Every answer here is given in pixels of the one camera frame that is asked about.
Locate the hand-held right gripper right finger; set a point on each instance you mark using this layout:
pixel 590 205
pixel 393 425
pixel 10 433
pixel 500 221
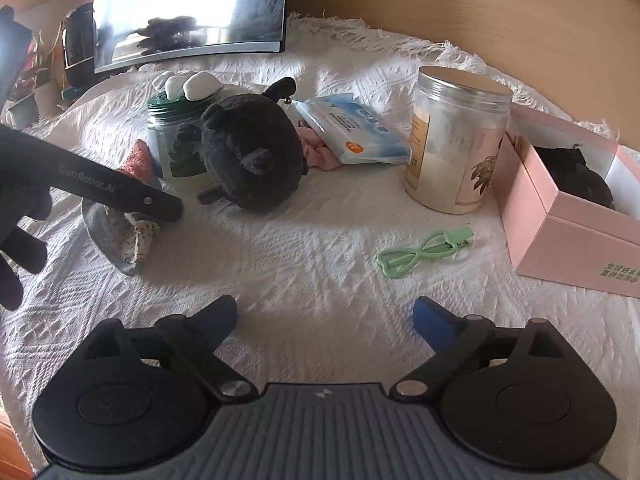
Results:
pixel 434 324

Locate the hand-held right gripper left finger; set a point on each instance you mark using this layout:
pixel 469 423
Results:
pixel 224 314

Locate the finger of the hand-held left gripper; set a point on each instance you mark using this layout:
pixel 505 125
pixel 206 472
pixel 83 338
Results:
pixel 125 192
pixel 11 50

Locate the grey sock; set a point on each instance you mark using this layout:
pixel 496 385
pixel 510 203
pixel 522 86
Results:
pixel 102 232

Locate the pink cardboard box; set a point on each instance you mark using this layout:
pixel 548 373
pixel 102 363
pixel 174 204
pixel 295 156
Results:
pixel 560 235

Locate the pink cloth scrunchie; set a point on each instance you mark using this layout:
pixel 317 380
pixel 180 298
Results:
pixel 325 155

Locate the black soft cloth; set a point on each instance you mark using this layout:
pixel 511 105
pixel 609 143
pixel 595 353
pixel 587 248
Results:
pixel 575 175

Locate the person's left hand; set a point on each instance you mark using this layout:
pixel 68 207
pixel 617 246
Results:
pixel 25 252

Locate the potted plant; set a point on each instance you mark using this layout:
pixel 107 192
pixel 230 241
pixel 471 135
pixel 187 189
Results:
pixel 35 75

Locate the orange knitted cloth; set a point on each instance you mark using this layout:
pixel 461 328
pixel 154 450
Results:
pixel 137 160

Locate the white patterned cloth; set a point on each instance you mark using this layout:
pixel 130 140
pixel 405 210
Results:
pixel 141 237

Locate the green-lid glass jar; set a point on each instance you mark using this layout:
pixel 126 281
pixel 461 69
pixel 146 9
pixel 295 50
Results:
pixel 165 145

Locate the black round device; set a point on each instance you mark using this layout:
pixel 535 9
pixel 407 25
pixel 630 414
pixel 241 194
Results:
pixel 79 45

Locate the green bow hair clip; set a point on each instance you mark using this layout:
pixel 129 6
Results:
pixel 425 255

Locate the white textured blanket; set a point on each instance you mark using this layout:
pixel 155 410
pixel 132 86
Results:
pixel 310 260

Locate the white oval pebble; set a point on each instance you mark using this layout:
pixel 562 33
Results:
pixel 201 85
pixel 176 86

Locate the black plush toy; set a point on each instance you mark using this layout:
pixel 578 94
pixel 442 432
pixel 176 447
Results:
pixel 255 155

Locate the large clear plastic jar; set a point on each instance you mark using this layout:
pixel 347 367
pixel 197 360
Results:
pixel 455 150

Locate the curved computer monitor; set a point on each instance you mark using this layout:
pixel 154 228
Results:
pixel 200 5

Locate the blue wet wipes pack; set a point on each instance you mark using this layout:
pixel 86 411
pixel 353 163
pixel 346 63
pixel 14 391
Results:
pixel 360 130

